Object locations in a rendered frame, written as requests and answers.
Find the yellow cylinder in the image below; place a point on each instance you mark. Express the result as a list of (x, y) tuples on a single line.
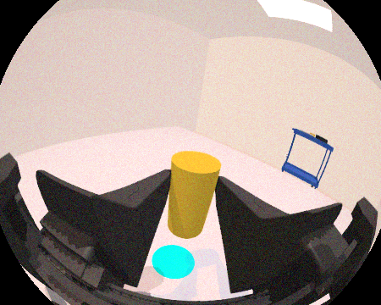
[(194, 176)]

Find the cyan circle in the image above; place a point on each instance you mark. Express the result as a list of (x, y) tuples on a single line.
[(173, 262)]

